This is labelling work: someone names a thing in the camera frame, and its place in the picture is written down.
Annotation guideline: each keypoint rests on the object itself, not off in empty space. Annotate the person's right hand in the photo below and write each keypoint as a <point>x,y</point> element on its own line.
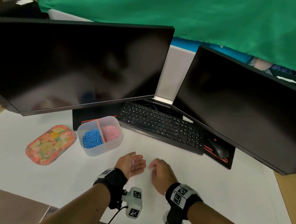
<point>162,176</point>

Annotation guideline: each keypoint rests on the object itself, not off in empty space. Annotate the person's left hand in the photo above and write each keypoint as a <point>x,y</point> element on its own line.
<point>127,165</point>

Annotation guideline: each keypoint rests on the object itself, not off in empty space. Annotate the person's left thumb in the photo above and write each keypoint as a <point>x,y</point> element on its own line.
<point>132,153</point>

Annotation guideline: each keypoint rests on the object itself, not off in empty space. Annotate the person's right fingers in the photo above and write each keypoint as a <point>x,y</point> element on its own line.
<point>153,164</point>

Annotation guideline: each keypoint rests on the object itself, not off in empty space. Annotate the single pink paper clip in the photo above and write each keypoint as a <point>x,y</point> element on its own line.
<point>133,162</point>

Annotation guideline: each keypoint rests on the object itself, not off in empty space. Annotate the person's right forearm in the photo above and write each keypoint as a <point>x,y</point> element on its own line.
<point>213,223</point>

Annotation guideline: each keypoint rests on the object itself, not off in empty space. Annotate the person's left forearm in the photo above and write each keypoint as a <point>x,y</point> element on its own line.
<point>82,209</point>

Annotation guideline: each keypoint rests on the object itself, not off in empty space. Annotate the clear divided plastic container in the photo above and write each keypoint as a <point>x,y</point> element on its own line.
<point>105,148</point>

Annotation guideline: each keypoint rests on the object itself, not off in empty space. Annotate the pile of pink paper clips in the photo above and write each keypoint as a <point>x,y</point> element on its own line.
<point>111,133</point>

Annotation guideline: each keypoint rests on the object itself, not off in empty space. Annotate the black left wrist band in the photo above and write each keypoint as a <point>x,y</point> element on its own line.
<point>113,183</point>

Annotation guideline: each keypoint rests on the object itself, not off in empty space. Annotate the black wrist band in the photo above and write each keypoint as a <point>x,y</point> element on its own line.
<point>113,183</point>
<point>182,200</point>

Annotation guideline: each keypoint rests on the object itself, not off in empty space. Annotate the black computer keyboard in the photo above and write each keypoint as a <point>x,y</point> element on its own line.
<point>159,124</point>

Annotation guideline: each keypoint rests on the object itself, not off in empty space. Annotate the pile of blue paper clips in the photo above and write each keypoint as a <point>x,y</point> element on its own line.
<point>92,138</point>

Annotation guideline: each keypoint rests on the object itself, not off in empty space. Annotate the black right wrist band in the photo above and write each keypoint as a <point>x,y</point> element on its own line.
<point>182,200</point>

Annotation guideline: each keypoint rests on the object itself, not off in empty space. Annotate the black red-trimmed monitor base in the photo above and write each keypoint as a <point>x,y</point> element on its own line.
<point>229,158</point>
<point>87,115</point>

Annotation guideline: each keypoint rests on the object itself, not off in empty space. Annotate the black computer mouse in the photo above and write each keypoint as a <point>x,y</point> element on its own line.
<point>219,148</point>

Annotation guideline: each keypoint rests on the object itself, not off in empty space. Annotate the floral orange tray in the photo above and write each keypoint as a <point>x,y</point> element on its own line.
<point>49,144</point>

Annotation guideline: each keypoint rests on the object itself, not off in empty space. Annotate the smaller black computer monitor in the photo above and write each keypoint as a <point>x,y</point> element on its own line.
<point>241,106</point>

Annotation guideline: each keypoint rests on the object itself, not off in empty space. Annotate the large black computer monitor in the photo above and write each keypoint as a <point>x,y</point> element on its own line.
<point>78,61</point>

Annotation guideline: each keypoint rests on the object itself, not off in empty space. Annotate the green cloth backdrop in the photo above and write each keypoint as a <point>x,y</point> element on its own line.
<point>194,16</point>

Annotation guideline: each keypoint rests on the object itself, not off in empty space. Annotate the black box with white label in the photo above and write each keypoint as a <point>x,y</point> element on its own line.
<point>16,9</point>

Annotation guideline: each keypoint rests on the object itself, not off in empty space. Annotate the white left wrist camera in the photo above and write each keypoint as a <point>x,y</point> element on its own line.
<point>133,202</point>

